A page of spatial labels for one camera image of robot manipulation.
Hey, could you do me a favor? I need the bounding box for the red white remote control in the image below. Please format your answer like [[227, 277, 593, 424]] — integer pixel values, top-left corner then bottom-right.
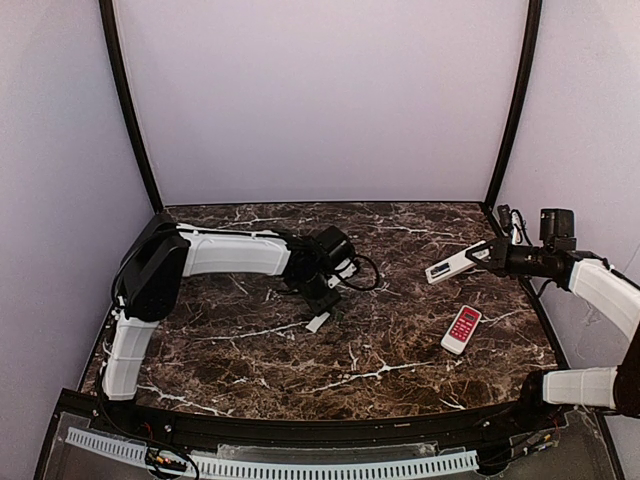
[[440, 305, 483, 355]]

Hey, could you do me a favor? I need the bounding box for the white air conditioner remote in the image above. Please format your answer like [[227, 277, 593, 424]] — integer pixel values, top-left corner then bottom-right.
[[425, 240, 485, 285]]

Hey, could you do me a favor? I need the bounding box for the white slotted cable duct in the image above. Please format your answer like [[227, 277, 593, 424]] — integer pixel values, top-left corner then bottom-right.
[[64, 427, 479, 479]]

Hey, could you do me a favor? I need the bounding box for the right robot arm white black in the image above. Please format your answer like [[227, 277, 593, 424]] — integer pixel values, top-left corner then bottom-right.
[[464, 208, 639, 418]]

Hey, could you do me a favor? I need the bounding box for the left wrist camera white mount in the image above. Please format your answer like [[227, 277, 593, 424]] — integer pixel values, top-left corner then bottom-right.
[[327, 259, 358, 288]]

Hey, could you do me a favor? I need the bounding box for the left black frame post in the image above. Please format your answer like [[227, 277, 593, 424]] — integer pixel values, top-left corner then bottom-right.
[[98, 0, 164, 214]]

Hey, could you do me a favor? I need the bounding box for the white battery cover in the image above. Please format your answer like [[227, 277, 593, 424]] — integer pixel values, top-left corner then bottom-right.
[[305, 312, 330, 333]]

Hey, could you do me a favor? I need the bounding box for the black frame post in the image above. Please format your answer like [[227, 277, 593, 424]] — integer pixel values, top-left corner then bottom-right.
[[98, 0, 164, 214], [484, 0, 543, 212]]

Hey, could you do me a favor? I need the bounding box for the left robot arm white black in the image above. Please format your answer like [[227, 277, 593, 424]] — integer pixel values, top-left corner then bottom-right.
[[101, 213, 359, 401]]

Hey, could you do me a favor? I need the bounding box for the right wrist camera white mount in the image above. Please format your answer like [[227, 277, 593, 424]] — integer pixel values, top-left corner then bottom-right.
[[497, 204, 528, 245]]

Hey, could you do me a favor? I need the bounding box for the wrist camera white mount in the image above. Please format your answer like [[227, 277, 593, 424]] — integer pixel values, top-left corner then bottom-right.
[[497, 204, 528, 245], [327, 259, 358, 288]]

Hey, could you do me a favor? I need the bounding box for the right black frame post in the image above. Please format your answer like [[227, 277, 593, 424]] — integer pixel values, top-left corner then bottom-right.
[[484, 0, 543, 212]]

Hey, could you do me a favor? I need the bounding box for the black front rail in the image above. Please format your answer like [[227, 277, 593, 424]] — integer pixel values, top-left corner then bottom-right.
[[136, 406, 520, 448]]

